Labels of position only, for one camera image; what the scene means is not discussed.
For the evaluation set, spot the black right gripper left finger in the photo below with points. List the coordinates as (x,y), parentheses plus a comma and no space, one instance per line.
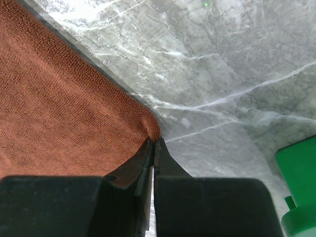
(115,205)

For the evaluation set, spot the green plastic tray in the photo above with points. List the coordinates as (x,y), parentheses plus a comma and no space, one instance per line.
(297,164)

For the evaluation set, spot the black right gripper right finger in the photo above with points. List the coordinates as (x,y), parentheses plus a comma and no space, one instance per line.
(209,207)

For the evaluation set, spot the brown towel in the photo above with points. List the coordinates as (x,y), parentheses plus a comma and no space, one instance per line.
(58,114)

